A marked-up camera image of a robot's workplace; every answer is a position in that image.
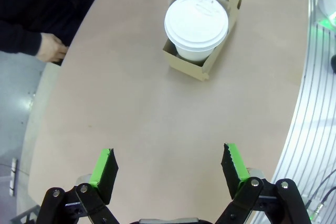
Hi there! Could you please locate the white lidded paper cup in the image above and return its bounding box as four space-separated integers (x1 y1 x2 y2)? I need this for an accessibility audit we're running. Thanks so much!
164 0 229 62

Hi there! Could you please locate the white floor socket strip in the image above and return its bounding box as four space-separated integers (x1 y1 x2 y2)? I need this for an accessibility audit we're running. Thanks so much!
8 157 19 197

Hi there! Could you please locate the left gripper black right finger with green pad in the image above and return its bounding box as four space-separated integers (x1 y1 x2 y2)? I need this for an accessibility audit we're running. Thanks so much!
215 143 314 224

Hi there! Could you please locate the aluminium slotted table frame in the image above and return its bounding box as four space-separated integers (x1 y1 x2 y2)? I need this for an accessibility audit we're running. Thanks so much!
251 0 336 224

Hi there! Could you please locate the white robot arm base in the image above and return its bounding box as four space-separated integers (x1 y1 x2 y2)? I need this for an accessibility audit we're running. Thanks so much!
317 0 336 28

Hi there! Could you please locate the brown cardboard cup carrier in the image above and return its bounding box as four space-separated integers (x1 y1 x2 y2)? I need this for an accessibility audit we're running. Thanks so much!
162 0 246 81

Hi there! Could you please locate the thin black cable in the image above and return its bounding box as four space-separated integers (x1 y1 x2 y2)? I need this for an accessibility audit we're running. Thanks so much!
306 168 336 209

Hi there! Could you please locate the person's bare hand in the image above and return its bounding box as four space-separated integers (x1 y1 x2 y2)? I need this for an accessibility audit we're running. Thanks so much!
35 33 70 63

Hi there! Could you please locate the person's black sleeved forearm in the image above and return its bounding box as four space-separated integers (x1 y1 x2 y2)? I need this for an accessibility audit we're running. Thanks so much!
0 19 43 57

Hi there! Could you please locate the person's black clothed torso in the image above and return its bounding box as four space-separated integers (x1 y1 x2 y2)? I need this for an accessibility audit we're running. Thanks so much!
0 0 98 49

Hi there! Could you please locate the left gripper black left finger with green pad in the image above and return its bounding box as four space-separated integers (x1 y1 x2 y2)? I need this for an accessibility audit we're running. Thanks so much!
36 148 120 224

